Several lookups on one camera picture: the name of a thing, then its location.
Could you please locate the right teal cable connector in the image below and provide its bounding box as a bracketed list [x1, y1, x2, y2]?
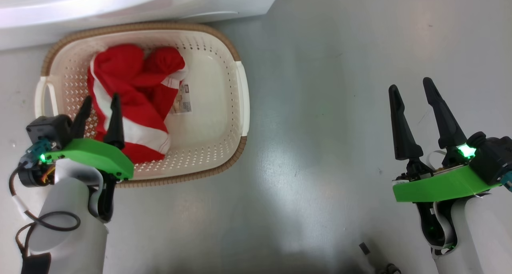
[499, 171, 512, 193]

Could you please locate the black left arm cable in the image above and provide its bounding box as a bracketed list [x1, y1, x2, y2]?
[9, 166, 80, 274]

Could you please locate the paper label inside basket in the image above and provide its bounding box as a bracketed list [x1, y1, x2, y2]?
[170, 83, 192, 114]

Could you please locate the teal cable connector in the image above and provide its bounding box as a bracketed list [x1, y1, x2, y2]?
[499, 171, 512, 193]
[19, 140, 53, 167]

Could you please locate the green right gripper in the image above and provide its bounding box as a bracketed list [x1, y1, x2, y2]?
[388, 77, 500, 255]

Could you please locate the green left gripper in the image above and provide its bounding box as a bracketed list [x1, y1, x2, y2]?
[42, 93, 134, 222]

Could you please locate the red white striped garment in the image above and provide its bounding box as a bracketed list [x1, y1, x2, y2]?
[87, 44, 188, 164]

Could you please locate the cream perforated laundry basket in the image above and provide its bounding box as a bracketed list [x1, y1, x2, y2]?
[35, 22, 250, 188]

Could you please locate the left teal cable connector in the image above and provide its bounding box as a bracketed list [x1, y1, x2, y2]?
[19, 140, 53, 167]

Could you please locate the white washing machine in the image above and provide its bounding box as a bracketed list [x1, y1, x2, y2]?
[0, 0, 284, 51]

